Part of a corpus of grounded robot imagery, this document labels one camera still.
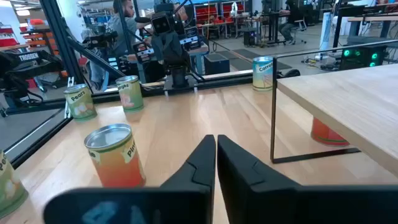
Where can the black computer green lights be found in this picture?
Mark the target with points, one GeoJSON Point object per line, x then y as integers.
{"type": "Point", "coordinates": [360, 59]}

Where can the white tower unit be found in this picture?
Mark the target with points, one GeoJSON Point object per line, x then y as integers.
{"type": "Point", "coordinates": [326, 31]}

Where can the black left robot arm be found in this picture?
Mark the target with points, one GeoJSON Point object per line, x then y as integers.
{"type": "Point", "coordinates": [180, 76]}

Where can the pineapple label orange can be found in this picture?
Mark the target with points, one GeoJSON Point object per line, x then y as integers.
{"type": "Point", "coordinates": [118, 161]}
{"type": "Point", "coordinates": [326, 135]}

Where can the black aluminium rig frame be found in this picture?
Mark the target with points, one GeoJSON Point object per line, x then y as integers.
{"type": "Point", "coordinates": [60, 40]}

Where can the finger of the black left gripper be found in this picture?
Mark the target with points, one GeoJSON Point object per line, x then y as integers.
{"type": "Point", "coordinates": [149, 53]}
{"type": "Point", "coordinates": [186, 40]}

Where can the wooden desk black legs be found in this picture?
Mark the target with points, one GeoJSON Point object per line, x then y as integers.
{"type": "Point", "coordinates": [367, 19]}

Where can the black computer tower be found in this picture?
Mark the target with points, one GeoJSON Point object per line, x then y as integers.
{"type": "Point", "coordinates": [249, 36]}

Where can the wooden shelf black frame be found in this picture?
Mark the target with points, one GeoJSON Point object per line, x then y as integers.
{"type": "Point", "coordinates": [342, 93]}

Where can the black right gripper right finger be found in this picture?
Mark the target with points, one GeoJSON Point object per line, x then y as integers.
{"type": "Point", "coordinates": [248, 193]}

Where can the black floor mat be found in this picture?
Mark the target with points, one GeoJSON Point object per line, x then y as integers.
{"type": "Point", "coordinates": [245, 60]}

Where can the pears label green can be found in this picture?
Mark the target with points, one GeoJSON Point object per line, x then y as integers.
{"type": "Point", "coordinates": [9, 186]}
{"type": "Point", "coordinates": [80, 104]}

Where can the black crate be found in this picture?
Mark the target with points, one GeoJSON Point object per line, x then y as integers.
{"type": "Point", "coordinates": [216, 63]}

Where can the oranges label green can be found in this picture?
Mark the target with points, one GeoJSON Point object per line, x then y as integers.
{"type": "Point", "coordinates": [130, 95]}

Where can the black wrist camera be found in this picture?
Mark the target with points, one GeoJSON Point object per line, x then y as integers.
{"type": "Point", "coordinates": [161, 23]}

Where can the person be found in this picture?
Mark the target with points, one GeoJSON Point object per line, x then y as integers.
{"type": "Point", "coordinates": [290, 18]}
{"type": "Point", "coordinates": [122, 28]}

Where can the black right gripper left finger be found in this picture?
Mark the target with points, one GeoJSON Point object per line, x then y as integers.
{"type": "Point", "coordinates": [192, 186]}

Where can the red storage rack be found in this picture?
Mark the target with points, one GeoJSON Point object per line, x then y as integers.
{"type": "Point", "coordinates": [206, 14]}

